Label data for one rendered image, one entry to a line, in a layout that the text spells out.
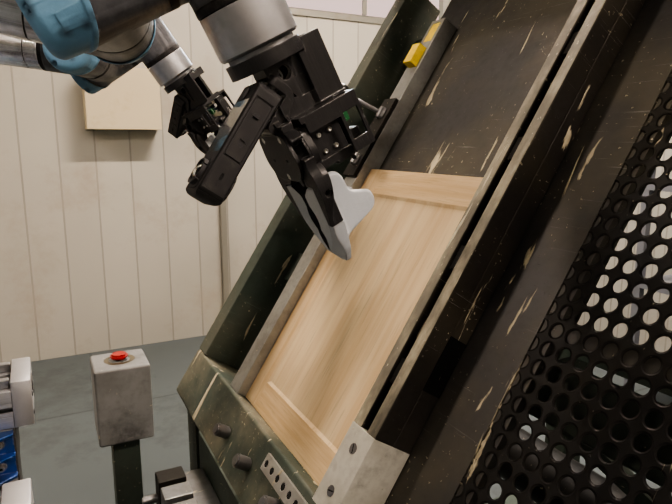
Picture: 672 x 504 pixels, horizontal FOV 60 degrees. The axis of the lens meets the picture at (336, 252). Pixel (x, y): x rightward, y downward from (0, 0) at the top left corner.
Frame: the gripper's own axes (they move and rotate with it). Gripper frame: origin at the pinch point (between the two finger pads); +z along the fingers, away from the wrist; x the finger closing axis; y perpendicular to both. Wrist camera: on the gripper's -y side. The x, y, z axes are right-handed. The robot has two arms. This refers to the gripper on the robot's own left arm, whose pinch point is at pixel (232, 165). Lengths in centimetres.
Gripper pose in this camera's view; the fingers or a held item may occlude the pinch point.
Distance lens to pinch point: 125.3
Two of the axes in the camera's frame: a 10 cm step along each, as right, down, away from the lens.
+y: 7.3, -1.6, -6.6
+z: 5.2, 7.6, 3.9
